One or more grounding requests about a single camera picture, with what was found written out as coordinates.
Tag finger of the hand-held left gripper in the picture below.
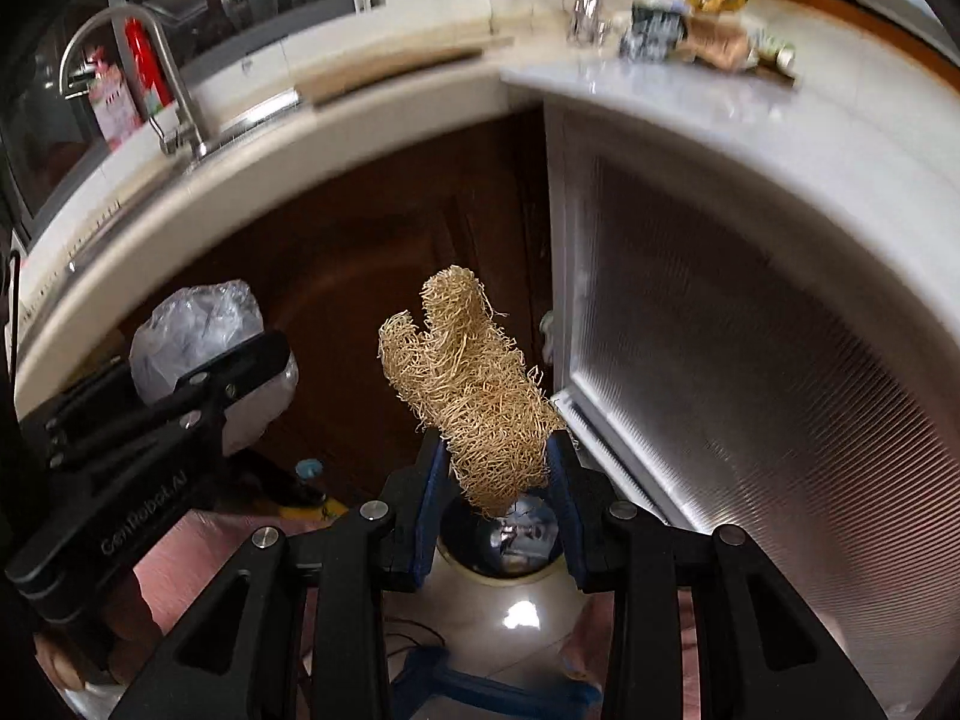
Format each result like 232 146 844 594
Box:
19 360 147 466
161 330 293 421

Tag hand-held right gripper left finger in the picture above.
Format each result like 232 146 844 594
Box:
109 427 451 720

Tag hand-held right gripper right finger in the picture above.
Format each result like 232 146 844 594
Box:
546 431 890 720

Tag white plastic bag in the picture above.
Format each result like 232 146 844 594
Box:
130 280 299 455

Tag tan loofah sponge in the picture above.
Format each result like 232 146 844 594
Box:
377 265 563 520

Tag round gold-rimmed trash bin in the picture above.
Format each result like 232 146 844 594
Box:
390 491 610 661

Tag black snack packet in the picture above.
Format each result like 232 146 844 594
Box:
619 4 687 61

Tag brown paper piece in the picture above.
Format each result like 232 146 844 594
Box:
682 15 755 72

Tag silver foil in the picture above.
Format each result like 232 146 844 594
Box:
566 0 612 46

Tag person's left hand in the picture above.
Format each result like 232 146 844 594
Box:
34 562 155 691

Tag person's pink pants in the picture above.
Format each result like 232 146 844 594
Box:
75 506 848 720

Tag brown wooden cabinet door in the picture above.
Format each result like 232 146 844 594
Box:
142 109 552 511

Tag blue plastic stool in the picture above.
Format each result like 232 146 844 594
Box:
394 649 605 720

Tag white ribbed glass cabinet door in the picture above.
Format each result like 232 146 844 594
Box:
544 101 960 691

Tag steel kitchen faucet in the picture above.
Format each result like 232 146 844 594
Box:
58 4 207 158

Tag pink carton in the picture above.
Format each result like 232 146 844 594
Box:
82 45 143 147

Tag red bottle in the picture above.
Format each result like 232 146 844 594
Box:
124 19 173 117

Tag wooden cutting board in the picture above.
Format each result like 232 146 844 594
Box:
311 34 515 106

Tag small green gold bottle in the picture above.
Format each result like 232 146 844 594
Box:
754 34 800 80

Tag thin black cable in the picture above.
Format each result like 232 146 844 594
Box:
382 617 445 653

